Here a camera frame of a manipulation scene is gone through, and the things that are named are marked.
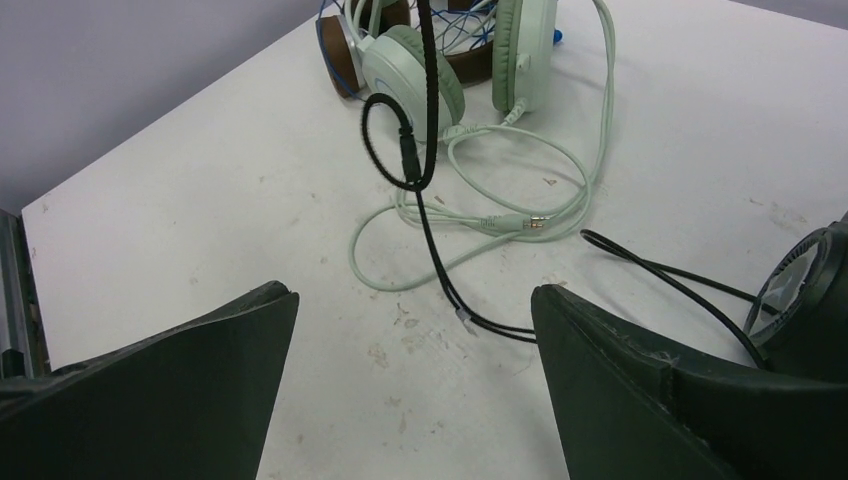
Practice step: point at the mint green headphones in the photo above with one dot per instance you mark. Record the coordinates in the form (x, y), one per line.
(387, 56)

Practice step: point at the black blue headphones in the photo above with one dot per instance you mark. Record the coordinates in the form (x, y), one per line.
(798, 320)

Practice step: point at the brown headphones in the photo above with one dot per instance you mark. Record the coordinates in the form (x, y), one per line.
(464, 35)

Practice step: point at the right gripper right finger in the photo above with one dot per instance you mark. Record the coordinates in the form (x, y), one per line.
(633, 404)

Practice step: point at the aluminium frame rail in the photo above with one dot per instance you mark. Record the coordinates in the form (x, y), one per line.
(24, 351)

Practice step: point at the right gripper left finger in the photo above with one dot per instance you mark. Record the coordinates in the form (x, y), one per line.
(192, 402)

